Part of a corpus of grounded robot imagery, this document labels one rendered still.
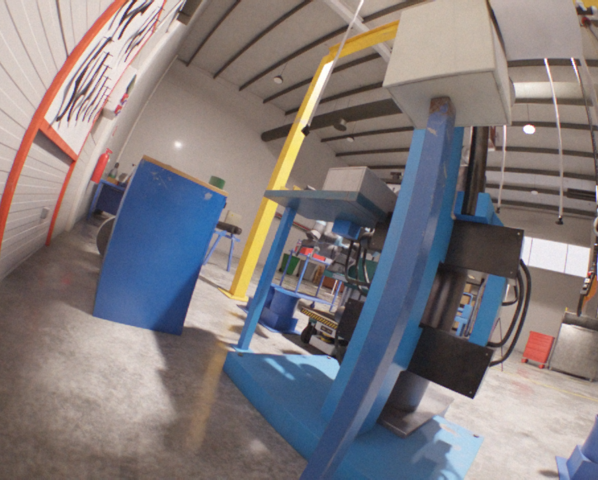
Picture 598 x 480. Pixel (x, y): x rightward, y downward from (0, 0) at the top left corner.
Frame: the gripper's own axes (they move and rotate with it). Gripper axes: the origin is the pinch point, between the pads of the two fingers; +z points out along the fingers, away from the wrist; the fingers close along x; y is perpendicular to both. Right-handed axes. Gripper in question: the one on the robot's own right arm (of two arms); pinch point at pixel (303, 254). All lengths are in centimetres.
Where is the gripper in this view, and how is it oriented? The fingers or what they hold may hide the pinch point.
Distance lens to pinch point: 208.8
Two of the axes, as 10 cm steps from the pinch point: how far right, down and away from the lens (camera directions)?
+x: -8.1, -1.1, 5.7
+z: -4.4, 7.7, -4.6
